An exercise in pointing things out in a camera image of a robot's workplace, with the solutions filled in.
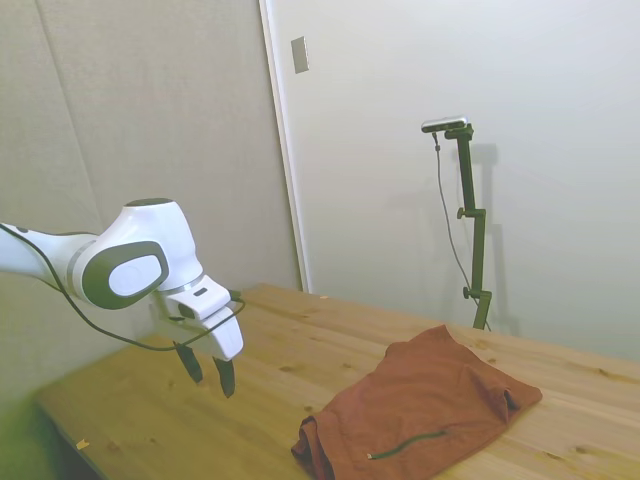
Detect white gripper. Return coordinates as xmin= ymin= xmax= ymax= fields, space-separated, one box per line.
xmin=151 ymin=293 xmax=245 ymax=400

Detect rust red shorts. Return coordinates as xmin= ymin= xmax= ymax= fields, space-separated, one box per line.
xmin=291 ymin=324 xmax=544 ymax=480

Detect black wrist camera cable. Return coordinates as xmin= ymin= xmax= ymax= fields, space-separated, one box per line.
xmin=0 ymin=223 xmax=247 ymax=353

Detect white door frame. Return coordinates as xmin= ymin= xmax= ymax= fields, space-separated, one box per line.
xmin=258 ymin=0 xmax=314 ymax=295

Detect dark jointed camera stand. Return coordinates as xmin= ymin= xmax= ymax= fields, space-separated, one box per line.
xmin=443 ymin=124 xmax=494 ymax=331

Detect grey wall plate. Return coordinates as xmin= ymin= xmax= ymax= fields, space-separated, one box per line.
xmin=290 ymin=35 xmax=310 ymax=75

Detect grey camera on stand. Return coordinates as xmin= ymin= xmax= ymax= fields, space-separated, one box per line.
xmin=421 ymin=116 xmax=471 ymax=134

